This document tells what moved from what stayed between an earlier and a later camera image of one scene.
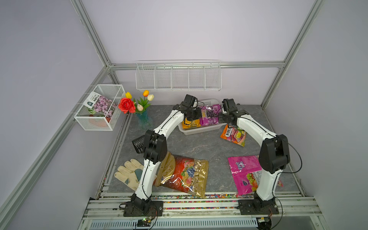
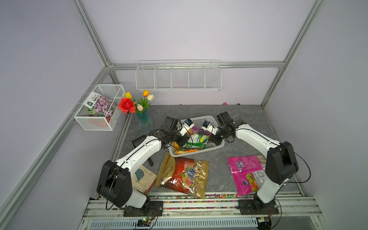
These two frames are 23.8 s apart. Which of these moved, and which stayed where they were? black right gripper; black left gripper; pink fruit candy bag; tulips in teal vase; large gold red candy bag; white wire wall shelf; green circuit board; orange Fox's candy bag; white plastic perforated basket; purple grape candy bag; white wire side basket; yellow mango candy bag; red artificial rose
Moved: orange Fox's candy bag; yellow mango candy bag; white plastic perforated basket; black left gripper; purple grape candy bag; black right gripper
Stayed: tulips in teal vase; pink fruit candy bag; green circuit board; white wire side basket; large gold red candy bag; white wire wall shelf; red artificial rose
